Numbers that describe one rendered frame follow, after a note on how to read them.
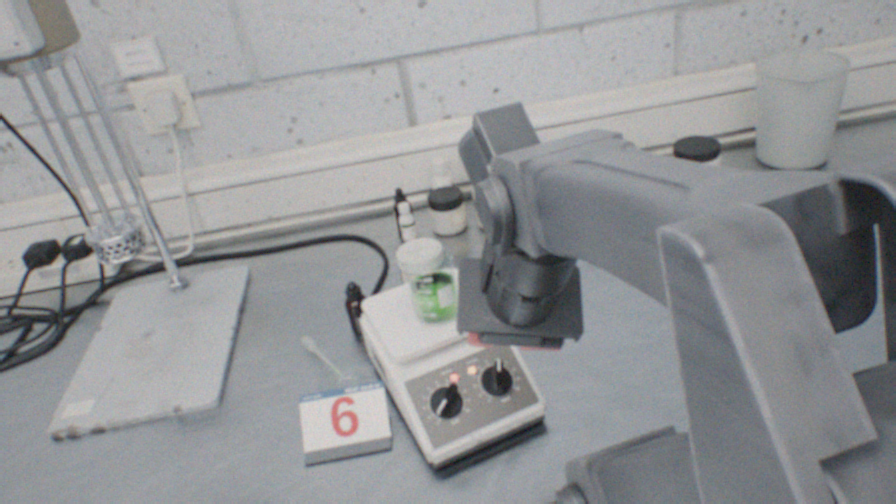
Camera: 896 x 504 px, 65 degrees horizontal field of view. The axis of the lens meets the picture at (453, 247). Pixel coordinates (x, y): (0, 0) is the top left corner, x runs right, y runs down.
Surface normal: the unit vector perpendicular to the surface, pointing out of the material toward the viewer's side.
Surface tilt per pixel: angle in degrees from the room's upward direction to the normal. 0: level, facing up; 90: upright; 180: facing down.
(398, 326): 0
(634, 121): 90
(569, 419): 0
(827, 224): 74
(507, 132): 31
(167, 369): 0
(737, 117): 90
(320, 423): 40
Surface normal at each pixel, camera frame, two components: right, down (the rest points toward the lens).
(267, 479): -0.14, -0.84
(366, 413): -0.04, -0.32
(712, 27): 0.12, 0.51
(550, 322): 0.08, -0.50
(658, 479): -0.96, 0.23
